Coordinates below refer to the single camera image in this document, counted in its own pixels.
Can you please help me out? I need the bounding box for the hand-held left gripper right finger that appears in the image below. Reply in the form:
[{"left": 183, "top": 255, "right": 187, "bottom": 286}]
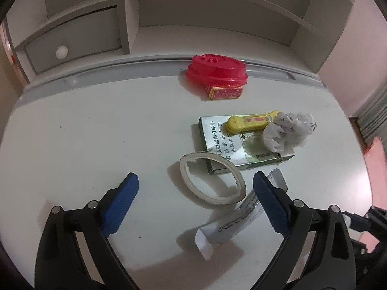
[{"left": 252, "top": 171, "right": 355, "bottom": 290}]

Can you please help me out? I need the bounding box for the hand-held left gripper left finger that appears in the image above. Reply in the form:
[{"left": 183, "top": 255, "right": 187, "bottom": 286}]
[{"left": 34, "top": 172, "right": 140, "bottom": 290}]

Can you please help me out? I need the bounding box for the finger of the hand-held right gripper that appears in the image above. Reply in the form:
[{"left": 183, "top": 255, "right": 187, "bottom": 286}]
[{"left": 342, "top": 211, "right": 371, "bottom": 233}]

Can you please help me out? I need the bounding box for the white paper sachet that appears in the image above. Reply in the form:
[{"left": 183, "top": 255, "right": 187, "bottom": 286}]
[{"left": 195, "top": 169, "right": 288, "bottom": 260}]

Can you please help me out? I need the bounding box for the white tape roll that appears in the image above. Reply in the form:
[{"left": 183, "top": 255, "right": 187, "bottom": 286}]
[{"left": 179, "top": 151, "right": 247, "bottom": 205}]

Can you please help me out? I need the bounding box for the pink cloth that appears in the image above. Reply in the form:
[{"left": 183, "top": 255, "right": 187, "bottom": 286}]
[{"left": 364, "top": 137, "right": 387, "bottom": 218}]

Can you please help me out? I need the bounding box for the crumpled white plastic wrapper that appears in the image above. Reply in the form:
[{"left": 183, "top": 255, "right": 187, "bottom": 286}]
[{"left": 261, "top": 112, "right": 317, "bottom": 154}]

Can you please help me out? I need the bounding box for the green cigarette box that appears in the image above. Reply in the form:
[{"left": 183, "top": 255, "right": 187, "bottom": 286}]
[{"left": 191, "top": 115, "right": 296, "bottom": 175}]

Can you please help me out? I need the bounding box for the grey curtain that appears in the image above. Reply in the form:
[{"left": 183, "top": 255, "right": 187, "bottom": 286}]
[{"left": 355, "top": 86, "right": 387, "bottom": 141}]

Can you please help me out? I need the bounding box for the small red yellow box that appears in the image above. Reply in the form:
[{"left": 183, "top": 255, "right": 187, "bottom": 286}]
[{"left": 206, "top": 85, "right": 245, "bottom": 100}]

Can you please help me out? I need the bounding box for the red plastic lid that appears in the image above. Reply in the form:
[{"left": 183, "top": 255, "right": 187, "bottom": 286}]
[{"left": 186, "top": 53, "right": 248, "bottom": 90}]

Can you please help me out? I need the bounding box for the grey drawer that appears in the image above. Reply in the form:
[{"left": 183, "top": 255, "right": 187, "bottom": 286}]
[{"left": 24, "top": 4, "right": 122, "bottom": 73}]

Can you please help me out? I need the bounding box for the white desk shelf unit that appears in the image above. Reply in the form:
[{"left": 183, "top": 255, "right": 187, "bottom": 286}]
[{"left": 4, "top": 0, "right": 357, "bottom": 83}]

